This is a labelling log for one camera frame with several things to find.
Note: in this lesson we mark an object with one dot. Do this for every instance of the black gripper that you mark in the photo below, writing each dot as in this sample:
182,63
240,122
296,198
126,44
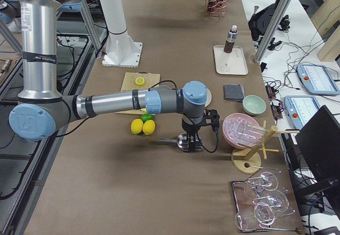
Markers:
189,128

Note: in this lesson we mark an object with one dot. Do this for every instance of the white round plate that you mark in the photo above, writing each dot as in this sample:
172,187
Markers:
209,98

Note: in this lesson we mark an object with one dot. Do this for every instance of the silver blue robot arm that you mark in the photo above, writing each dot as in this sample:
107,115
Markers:
42,110

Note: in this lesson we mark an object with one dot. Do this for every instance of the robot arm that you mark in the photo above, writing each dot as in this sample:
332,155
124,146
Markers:
10,9

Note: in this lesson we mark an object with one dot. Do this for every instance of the dark mirrored glass tray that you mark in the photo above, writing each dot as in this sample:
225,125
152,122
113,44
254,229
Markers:
243,196

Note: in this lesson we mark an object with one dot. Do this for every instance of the cream rabbit tray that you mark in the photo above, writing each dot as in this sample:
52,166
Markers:
233,63

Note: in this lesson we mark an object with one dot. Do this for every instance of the dark tea bottle on tray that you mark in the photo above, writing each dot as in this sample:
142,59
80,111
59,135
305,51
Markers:
230,41

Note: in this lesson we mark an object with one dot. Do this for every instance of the metal ice scoop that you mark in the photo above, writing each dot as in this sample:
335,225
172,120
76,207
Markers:
181,141

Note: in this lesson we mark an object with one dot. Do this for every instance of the pink bowl with ice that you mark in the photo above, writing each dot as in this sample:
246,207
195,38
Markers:
230,125

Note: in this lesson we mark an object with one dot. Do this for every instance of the wooden cup tree stand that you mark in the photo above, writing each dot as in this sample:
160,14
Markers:
248,160

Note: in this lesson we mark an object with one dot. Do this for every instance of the yellow lemon beside lime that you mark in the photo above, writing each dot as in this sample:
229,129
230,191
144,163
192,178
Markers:
149,127

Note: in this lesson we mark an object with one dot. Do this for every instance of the clear glass on stand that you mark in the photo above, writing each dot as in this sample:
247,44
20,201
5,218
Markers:
249,132

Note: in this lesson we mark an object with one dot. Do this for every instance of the green lime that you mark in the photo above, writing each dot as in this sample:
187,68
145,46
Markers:
146,117

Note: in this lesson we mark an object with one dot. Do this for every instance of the yellow lemon near edge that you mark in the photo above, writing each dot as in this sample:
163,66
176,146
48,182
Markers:
136,126

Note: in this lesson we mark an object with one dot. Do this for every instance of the grey folded cloth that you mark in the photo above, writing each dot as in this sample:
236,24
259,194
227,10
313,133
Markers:
233,92

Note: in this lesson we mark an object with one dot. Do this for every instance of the mint green bowl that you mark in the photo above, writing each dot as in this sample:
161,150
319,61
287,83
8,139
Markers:
254,105

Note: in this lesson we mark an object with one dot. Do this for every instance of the wooden cutting board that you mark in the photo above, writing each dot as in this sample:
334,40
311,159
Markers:
129,84

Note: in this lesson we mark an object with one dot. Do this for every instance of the wine glass rear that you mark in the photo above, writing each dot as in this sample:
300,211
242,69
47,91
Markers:
265,181

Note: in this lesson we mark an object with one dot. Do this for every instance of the wine glass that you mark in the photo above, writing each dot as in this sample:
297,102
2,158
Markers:
253,218
265,181
275,199

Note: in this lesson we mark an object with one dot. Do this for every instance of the half lemon slice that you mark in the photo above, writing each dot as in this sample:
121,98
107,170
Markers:
140,81

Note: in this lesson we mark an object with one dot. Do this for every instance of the wine glass front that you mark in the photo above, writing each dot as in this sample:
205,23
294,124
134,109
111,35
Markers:
253,218

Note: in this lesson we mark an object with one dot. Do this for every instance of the wine glass middle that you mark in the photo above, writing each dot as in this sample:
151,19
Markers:
275,199

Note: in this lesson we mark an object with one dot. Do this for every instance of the teach pendant near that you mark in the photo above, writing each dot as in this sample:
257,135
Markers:
301,108

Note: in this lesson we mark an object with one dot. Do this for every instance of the teach pendant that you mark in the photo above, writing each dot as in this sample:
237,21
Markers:
317,80
301,108

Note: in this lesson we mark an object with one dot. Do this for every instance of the black monitor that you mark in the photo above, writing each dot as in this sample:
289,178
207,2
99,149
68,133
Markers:
318,142

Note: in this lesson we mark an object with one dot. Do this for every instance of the teach pendant far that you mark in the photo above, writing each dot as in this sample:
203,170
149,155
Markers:
317,80

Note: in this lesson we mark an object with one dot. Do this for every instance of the bottle in copper rack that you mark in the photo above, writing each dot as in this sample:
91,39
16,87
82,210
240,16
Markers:
211,6

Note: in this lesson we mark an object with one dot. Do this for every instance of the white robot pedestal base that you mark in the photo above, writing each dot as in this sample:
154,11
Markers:
121,50

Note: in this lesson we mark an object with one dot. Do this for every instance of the copper wire bottle rack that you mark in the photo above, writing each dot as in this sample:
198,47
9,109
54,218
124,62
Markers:
220,9

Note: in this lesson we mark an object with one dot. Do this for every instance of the aluminium frame post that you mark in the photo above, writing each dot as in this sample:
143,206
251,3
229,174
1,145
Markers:
274,22

